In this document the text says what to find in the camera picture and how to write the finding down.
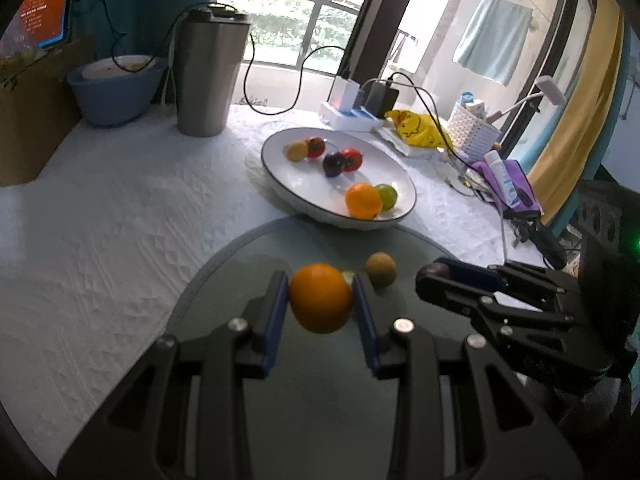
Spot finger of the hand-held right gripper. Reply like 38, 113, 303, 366
434, 257, 579, 314
416, 264, 614, 397

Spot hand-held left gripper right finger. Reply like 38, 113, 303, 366
350, 275, 584, 480

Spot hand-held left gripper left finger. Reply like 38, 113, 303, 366
57, 270, 291, 480

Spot orange tomato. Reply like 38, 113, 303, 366
345, 182, 383, 220
289, 263, 353, 335

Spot brown kiwi fruit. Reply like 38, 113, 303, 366
365, 252, 399, 289

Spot green lime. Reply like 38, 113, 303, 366
375, 184, 399, 211

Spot white plate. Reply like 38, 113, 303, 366
261, 127, 418, 231

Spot dark purple plum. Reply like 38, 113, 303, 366
322, 152, 346, 178

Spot key with black fob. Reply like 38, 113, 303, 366
511, 217, 538, 247

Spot black device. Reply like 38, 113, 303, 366
530, 222, 569, 269

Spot grey round mat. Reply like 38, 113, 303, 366
164, 215, 506, 480

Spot white tube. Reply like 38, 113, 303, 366
482, 151, 521, 209

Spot purple pouch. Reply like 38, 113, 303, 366
472, 159, 544, 219

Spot white woven basket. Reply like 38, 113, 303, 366
446, 105, 503, 155

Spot white paper packet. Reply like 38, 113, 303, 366
372, 127, 447, 161

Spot yellow plastic bag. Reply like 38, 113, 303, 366
385, 109, 454, 150

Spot wide yellow curtain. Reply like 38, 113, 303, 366
527, 0, 627, 227

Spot packets in basket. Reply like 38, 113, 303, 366
459, 91, 489, 121

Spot white textured tablecloth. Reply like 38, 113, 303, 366
0, 102, 571, 476

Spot black charger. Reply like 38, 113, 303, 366
363, 82, 401, 119

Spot white power strip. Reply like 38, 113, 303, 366
320, 101, 387, 134

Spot white desk lamp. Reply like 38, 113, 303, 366
487, 76, 569, 124

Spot white charger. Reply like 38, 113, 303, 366
328, 76, 361, 111

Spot light blue towel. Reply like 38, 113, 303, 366
452, 0, 534, 86

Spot steel tumbler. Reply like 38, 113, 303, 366
176, 4, 251, 138

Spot blue bowl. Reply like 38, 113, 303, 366
66, 55, 169, 128

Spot white bowl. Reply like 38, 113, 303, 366
82, 55, 157, 82

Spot cardboard box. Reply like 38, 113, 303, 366
0, 35, 99, 189

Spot balcony railing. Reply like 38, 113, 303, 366
215, 0, 362, 69

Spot clear plastic bag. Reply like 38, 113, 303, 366
0, 55, 37, 92

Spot tablet with orange screen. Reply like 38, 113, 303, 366
0, 0, 79, 57

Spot black black-charger cable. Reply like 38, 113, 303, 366
389, 72, 477, 192

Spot black white-charger cable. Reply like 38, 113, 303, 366
242, 30, 352, 112

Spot black window post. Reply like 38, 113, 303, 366
339, 0, 422, 92

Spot black tablet cable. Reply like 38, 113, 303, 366
74, 0, 157, 72

